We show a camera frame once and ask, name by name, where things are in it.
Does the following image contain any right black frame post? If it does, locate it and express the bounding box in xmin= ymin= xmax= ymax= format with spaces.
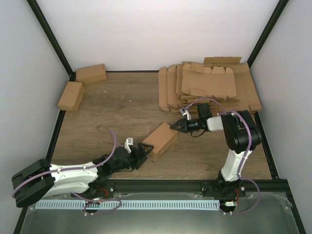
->
xmin=247 ymin=0 xmax=289 ymax=68

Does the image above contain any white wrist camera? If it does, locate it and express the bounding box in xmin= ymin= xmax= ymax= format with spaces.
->
xmin=180 ymin=108 xmax=192 ymax=120
xmin=124 ymin=137 xmax=134 ymax=154

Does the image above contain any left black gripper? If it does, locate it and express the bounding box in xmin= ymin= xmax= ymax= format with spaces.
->
xmin=113 ymin=143 xmax=155 ymax=173

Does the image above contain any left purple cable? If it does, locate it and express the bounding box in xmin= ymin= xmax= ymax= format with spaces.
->
xmin=11 ymin=130 xmax=122 ymax=198

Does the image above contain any stack of flat cardboard blanks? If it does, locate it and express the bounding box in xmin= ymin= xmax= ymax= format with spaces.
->
xmin=158 ymin=57 xmax=262 ymax=115

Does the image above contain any cardboard box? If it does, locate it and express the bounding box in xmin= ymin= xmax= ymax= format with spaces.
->
xmin=58 ymin=81 xmax=84 ymax=112
xmin=143 ymin=122 xmax=177 ymax=158
xmin=76 ymin=64 xmax=107 ymax=84

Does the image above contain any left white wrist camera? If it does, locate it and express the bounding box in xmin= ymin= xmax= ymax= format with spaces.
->
xmin=124 ymin=137 xmax=134 ymax=154

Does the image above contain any black aluminium frame rail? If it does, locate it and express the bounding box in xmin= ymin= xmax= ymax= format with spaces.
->
xmin=70 ymin=178 xmax=288 ymax=198

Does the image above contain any black frame post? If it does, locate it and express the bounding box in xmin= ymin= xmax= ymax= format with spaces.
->
xmin=247 ymin=0 xmax=289 ymax=68
xmin=26 ymin=0 xmax=76 ymax=81

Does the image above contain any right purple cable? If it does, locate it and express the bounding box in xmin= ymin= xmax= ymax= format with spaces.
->
xmin=182 ymin=97 xmax=261 ymax=215

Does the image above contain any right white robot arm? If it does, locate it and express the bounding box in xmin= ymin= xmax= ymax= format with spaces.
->
xmin=170 ymin=103 xmax=262 ymax=196

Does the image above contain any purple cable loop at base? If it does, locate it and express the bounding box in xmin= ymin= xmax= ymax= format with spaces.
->
xmin=73 ymin=192 xmax=122 ymax=217

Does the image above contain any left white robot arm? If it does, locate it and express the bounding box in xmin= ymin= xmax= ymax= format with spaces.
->
xmin=12 ymin=143 xmax=154 ymax=208

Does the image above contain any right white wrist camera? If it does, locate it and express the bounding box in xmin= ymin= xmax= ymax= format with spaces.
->
xmin=180 ymin=108 xmax=192 ymax=120

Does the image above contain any left black frame post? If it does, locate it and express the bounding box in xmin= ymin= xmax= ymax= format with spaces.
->
xmin=26 ymin=0 xmax=76 ymax=81

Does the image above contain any light blue slotted cable duct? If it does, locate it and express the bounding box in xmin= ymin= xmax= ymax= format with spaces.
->
xmin=35 ymin=200 xmax=220 ymax=211

